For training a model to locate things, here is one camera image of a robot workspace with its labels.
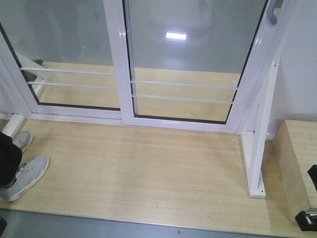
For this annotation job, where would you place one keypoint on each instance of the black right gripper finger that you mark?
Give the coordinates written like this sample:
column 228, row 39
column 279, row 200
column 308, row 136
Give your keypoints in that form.
column 307, row 220
column 313, row 175

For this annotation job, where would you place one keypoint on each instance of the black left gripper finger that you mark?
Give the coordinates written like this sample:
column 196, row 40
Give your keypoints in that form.
column 3, row 225

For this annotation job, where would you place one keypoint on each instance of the white framed sliding glass door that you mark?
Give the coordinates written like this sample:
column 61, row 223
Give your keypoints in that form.
column 123, row 74

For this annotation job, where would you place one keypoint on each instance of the silver door handle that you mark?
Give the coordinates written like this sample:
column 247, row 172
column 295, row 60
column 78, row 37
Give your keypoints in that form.
column 274, row 11

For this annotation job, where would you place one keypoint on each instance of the white fixed glass door panel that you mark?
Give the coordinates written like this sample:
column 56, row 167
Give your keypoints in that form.
column 77, row 77

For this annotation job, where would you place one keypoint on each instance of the light wooden box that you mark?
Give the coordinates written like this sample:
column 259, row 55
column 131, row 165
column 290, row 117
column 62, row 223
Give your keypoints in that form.
column 295, row 148

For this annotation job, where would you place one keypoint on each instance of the grey sneaker near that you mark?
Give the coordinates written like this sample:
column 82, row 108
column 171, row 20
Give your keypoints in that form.
column 27, row 175

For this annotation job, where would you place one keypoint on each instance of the grey sneaker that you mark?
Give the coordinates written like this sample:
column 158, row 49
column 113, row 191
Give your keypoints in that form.
column 23, row 140
column 27, row 175

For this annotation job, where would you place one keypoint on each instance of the white wooden support brace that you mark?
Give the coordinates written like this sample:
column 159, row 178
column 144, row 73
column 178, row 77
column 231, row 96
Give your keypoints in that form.
column 253, row 141

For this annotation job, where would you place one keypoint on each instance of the black trouser leg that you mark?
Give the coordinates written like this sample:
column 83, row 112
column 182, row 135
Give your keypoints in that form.
column 10, row 158

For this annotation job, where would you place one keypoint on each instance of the grey sneaker far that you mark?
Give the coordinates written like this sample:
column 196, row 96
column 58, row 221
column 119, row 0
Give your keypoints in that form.
column 23, row 140

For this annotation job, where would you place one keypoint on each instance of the green sandbag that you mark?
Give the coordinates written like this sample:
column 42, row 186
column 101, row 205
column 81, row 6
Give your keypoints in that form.
column 38, row 61

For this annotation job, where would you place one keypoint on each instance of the white door frame post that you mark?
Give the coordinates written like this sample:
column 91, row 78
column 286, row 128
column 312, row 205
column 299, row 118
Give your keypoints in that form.
column 292, row 12

